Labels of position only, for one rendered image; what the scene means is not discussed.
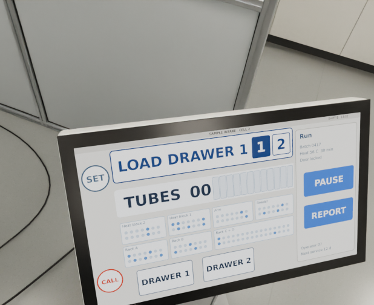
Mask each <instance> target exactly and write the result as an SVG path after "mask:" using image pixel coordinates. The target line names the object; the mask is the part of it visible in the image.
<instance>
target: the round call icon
mask: <svg viewBox="0 0 374 305"><path fill-rule="evenodd" d="M94 275H95V280H96V287H97V295H98V296H101V295H106V294H111V293H115V292H120V291H124V290H126V289H125V280H124V276H123V267H122V266H118V267H112V268H109V269H102V270H99V271H94Z"/></svg>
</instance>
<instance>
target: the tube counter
mask: <svg viewBox="0 0 374 305"><path fill-rule="evenodd" d="M290 188H294V164H293V163H290V164H286V165H278V166H271V167H266V168H258V169H251V170H247V171H239V172H232V173H227V174H219V175H212V176H207V177H200V178H195V179H188V192H189V205H190V206H191V205H197V204H202V203H209V202H215V201H219V200H226V199H230V198H237V197H244V196H248V195H255V194H262V193H266V192H273V191H279V190H284V189H290Z"/></svg>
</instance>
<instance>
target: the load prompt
mask: <svg viewBox="0 0 374 305"><path fill-rule="evenodd" d="M108 152H109V157H110V165H111V175H112V180H113V184H119V183H126V182H134V181H139V180H146V179H154V178H159V177H167V176H171V175H179V174H187V173H192V172H199V171H207V170H212V169H219V168H227V167H232V166H240V165H247V164H252V163H260V162H267V161H272V160H280V159H288V158H292V157H294V143H293V127H288V128H280V129H274V130H266V131H257V132H251V133H243V134H233V135H228V136H219V137H210V138H205V139H196V140H187V141H182V142H173V143H164V144H159V145H150V146H141V147H135V148H127V149H117V150H112V151H108Z"/></svg>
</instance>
